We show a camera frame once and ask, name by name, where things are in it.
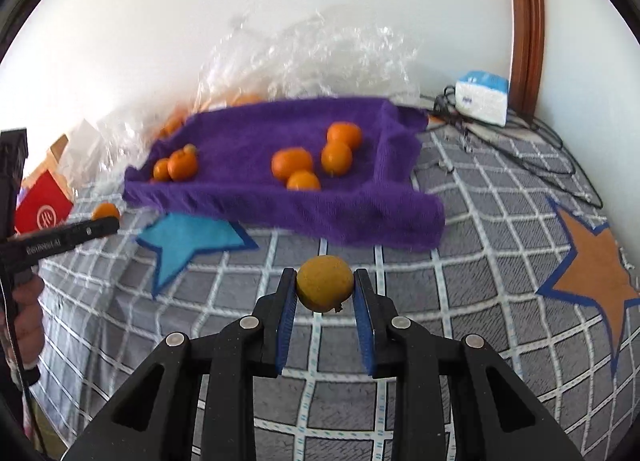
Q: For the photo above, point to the red box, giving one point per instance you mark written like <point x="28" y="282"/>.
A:
<point x="45" y="206"/>

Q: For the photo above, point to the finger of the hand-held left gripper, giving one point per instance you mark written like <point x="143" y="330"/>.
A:
<point x="95" y="230"/>

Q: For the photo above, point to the grey checked star bedsheet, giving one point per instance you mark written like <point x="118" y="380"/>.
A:
<point x="480" y="261"/>

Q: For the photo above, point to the white paper bag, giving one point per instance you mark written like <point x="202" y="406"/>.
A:
<point x="87" y="141"/>

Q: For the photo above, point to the brown cardboard box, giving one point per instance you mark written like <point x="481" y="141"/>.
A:
<point x="50" y="161"/>

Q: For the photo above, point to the yellow-green round fruit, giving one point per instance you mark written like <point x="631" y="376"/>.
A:
<point x="324" y="281"/>

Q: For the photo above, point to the white and blue tissue pack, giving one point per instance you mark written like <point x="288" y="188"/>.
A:
<point x="481" y="97"/>

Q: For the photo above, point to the large orange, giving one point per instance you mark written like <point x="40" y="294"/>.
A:
<point x="345" y="135"/>

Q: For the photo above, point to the purple towel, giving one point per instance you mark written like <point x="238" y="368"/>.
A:
<point x="250" y="211"/>

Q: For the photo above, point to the orange with dark stem spot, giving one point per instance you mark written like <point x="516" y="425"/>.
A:
<point x="336" y="158"/>

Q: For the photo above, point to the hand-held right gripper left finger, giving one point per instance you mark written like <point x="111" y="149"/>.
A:
<point x="284" y="326"/>

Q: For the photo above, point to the person's left hand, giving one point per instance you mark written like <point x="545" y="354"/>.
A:
<point x="29" y="321"/>

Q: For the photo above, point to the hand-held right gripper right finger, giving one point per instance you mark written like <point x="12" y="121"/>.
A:
<point x="367" y="331"/>

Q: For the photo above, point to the small orange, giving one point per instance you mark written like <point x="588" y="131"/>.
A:
<point x="160" y="169"/>

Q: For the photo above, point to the clear plastic bag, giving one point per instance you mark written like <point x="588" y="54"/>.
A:
<point x="320" y="61"/>

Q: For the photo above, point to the orange inside plastic bag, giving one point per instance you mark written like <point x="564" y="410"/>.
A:
<point x="172" y="126"/>
<point x="245" y="100"/>

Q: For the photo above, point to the brown wooden door frame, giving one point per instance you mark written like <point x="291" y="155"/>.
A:
<point x="527" y="26"/>

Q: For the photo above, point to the black power plug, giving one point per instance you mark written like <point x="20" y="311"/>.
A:
<point x="441" y="105"/>

